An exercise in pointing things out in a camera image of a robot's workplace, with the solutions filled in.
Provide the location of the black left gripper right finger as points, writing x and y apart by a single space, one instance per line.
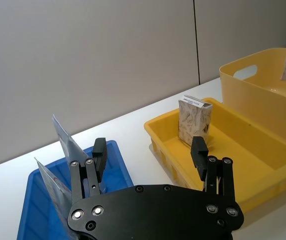
217 175

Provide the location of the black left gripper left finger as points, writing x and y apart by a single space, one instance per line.
89 175

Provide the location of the blue plastic tray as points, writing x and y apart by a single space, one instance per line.
114 167

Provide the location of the shallow yellow plastic tray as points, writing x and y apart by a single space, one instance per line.
247 152

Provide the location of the pale blue tissue pack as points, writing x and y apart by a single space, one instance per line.
55 192

